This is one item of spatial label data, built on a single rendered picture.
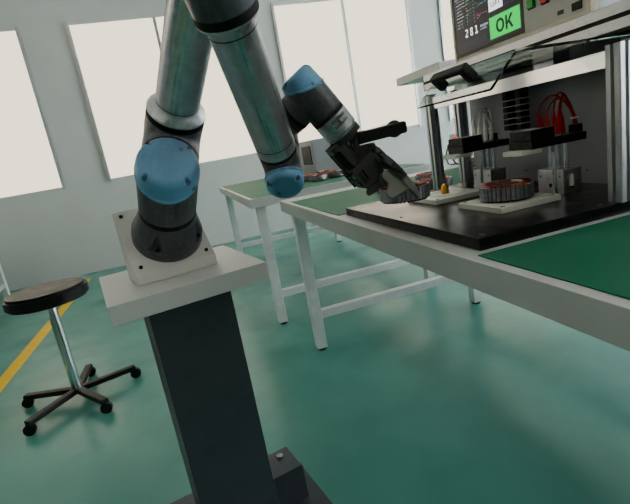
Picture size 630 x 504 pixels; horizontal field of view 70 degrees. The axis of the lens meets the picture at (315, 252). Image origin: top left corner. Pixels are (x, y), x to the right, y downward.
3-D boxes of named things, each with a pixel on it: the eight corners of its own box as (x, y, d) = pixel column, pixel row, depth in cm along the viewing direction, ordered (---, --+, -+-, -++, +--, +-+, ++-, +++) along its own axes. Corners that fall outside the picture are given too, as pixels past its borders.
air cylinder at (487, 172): (491, 189, 122) (490, 169, 121) (474, 188, 129) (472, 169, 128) (507, 186, 123) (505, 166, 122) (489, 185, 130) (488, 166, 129)
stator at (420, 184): (394, 206, 95) (392, 189, 94) (372, 202, 106) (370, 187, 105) (440, 196, 98) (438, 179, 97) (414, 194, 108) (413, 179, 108)
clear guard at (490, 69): (490, 90, 74) (487, 52, 73) (417, 109, 97) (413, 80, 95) (641, 66, 82) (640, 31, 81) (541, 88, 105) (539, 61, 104)
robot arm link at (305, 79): (282, 83, 95) (311, 56, 91) (316, 123, 99) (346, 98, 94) (272, 95, 89) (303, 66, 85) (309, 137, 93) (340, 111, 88)
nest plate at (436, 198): (436, 205, 114) (436, 200, 113) (408, 201, 128) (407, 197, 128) (486, 193, 117) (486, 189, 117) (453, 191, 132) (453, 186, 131)
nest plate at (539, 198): (501, 214, 91) (501, 208, 91) (458, 208, 105) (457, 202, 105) (561, 199, 95) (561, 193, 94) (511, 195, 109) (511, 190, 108)
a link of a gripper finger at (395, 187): (404, 214, 95) (372, 186, 97) (423, 194, 95) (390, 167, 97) (406, 209, 92) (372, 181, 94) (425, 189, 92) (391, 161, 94)
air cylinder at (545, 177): (564, 194, 99) (562, 169, 98) (538, 192, 106) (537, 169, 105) (582, 190, 100) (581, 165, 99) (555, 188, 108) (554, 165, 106)
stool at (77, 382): (0, 445, 185) (-48, 320, 173) (35, 390, 232) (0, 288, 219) (137, 405, 199) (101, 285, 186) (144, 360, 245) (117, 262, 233)
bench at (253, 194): (275, 328, 257) (249, 199, 240) (236, 264, 431) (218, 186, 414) (443, 282, 284) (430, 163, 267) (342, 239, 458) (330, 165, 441)
